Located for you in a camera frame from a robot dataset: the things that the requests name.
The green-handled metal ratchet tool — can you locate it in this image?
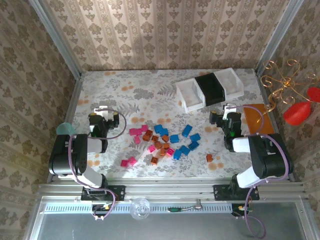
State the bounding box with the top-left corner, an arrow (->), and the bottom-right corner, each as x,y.
167,198 -> 204,214

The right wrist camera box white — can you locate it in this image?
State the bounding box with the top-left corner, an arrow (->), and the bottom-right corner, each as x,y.
222,103 -> 238,119

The clear wine glass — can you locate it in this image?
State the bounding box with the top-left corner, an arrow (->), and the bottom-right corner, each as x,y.
129,196 -> 151,221

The grey slotted cable duct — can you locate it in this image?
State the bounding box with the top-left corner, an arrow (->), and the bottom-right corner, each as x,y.
43,201 -> 235,214

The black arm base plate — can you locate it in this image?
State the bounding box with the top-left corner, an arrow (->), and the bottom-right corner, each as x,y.
80,184 -> 126,202
212,184 -> 260,202

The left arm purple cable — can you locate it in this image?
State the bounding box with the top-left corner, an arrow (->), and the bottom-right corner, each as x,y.
67,107 -> 127,221

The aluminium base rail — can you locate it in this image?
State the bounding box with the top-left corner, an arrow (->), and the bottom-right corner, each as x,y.
38,177 -> 306,202

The gold wire ornament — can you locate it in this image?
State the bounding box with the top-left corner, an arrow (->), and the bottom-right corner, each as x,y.
256,58 -> 320,123

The small red teardrop ornament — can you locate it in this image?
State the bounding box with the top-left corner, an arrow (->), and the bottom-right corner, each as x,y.
306,86 -> 320,104

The small controller board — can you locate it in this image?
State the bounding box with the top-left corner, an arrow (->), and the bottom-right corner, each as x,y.
91,202 -> 114,214
231,202 -> 254,217

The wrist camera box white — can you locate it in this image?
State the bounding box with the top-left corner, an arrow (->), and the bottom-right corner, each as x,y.
94,105 -> 113,121
222,103 -> 238,119

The white plastic bin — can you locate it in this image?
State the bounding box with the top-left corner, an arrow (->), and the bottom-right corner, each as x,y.
175,77 -> 208,113
214,67 -> 245,101

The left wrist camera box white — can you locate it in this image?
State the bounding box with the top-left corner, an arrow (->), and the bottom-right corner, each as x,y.
94,105 -> 113,121

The aluminium frame post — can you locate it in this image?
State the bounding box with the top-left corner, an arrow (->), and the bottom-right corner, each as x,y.
27,0 -> 83,79
254,0 -> 305,76

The aluminium side rail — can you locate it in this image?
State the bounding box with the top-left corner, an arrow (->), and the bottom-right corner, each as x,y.
46,73 -> 84,183
254,69 -> 301,183

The large red teardrop ornament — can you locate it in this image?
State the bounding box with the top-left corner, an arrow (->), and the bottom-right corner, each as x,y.
283,100 -> 312,127

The teal plastic cup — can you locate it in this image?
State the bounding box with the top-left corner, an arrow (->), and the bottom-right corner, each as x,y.
55,122 -> 76,136

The orange wooden board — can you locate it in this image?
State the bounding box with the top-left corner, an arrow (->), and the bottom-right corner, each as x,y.
242,103 -> 273,135

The grey metal shelf panel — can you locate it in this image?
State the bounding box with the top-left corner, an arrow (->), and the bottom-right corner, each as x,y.
29,196 -> 311,240

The black plastic bin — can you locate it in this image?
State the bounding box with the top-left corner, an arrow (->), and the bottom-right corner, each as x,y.
194,73 -> 225,107

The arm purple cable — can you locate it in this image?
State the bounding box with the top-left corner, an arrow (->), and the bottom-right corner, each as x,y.
227,104 -> 295,240
67,107 -> 127,221

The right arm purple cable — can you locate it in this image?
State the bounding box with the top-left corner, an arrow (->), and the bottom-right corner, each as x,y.
227,104 -> 295,240

